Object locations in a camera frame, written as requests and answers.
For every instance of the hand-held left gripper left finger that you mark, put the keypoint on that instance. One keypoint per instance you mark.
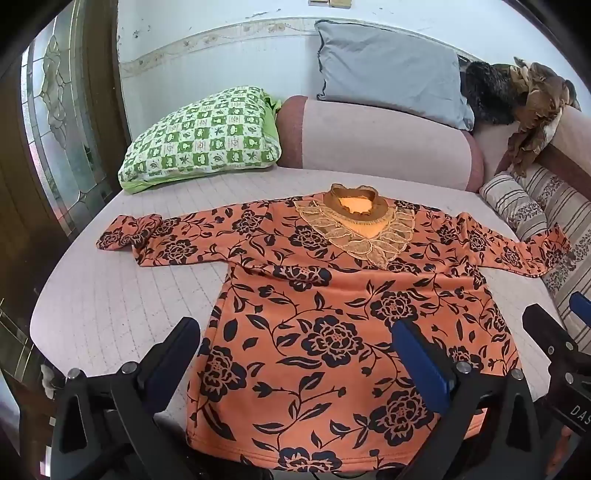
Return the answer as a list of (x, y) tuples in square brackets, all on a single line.
[(178, 351)]

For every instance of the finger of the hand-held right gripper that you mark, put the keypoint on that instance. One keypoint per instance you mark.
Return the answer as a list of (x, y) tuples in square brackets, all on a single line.
[(549, 334), (581, 307)]

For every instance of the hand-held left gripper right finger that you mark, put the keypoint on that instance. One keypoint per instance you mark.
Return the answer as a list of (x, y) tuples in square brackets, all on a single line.
[(422, 361)]

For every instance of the orange floral shirt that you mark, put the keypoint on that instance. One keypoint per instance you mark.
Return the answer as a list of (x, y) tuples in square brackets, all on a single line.
[(323, 300)]

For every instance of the striped floral blanket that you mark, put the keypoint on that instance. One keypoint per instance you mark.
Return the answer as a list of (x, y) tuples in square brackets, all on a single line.
[(561, 198)]

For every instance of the striped floral bolster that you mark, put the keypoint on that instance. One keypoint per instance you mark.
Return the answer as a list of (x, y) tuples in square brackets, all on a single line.
[(512, 203)]

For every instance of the pink padded headboard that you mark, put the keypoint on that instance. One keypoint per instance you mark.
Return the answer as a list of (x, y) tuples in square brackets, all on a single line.
[(572, 138)]

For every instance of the brown crumpled cloth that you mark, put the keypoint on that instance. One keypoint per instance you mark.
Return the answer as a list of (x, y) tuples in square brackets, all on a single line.
[(540, 92)]

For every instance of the green checkered pillow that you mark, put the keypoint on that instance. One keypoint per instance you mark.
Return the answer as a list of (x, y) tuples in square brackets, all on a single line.
[(198, 134)]

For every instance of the pink bolster cushion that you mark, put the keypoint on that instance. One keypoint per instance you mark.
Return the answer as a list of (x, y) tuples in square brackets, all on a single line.
[(378, 138)]

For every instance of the dark furry cloth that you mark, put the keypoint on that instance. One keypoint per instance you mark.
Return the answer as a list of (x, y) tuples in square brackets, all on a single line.
[(489, 92)]

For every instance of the wooden stained glass door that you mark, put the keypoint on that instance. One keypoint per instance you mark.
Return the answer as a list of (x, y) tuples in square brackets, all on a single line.
[(60, 138)]

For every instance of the grey pillow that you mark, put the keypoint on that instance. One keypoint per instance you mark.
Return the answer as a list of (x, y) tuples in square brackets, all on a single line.
[(392, 69)]

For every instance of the wall switch plate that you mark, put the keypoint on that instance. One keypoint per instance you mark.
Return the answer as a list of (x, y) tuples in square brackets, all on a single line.
[(328, 2)]

